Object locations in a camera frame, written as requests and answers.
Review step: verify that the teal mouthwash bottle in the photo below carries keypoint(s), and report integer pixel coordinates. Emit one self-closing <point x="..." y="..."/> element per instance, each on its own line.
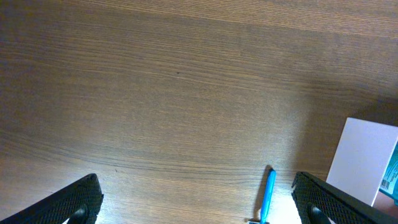
<point x="388" y="185"/>

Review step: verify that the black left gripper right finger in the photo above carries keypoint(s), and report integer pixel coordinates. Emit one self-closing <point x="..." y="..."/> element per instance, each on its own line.
<point x="320" y="202"/>

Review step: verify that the white cardboard box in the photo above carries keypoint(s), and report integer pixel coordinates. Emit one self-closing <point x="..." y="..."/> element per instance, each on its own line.
<point x="361" y="159"/>

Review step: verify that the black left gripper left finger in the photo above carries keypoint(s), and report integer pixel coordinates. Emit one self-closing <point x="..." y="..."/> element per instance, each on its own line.
<point x="79" y="202"/>

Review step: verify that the blue disposable razor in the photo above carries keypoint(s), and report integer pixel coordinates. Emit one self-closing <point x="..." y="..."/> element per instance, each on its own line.
<point x="264" y="197"/>

